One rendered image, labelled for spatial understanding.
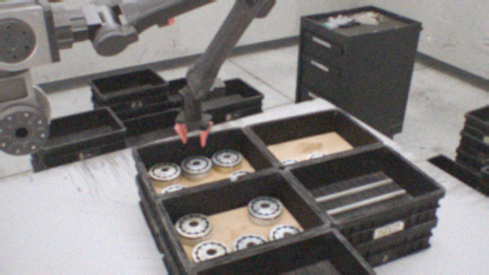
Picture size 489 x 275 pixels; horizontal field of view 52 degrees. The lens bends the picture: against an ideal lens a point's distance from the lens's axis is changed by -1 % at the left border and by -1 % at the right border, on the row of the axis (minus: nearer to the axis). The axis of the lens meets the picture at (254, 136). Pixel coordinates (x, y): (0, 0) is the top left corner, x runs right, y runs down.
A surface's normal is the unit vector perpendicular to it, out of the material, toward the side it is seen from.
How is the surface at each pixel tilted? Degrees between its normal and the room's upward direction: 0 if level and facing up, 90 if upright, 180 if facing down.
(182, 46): 90
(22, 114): 90
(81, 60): 90
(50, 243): 0
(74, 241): 0
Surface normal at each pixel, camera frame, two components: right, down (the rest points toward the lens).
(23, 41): 0.53, 0.43
